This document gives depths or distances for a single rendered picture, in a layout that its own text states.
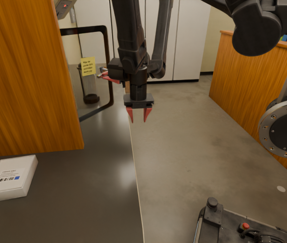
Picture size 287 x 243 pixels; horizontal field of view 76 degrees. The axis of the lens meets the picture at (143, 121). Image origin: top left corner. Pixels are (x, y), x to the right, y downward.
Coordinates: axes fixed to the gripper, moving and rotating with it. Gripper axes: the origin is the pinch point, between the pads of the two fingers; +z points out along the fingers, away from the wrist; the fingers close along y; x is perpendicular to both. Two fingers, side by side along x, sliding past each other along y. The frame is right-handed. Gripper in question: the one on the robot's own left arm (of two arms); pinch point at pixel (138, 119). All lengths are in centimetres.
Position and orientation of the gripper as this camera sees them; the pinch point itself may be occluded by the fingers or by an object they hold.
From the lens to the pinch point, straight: 68.7
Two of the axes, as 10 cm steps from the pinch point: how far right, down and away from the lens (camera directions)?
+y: -9.9, 0.7, -1.3
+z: -0.1, 8.5, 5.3
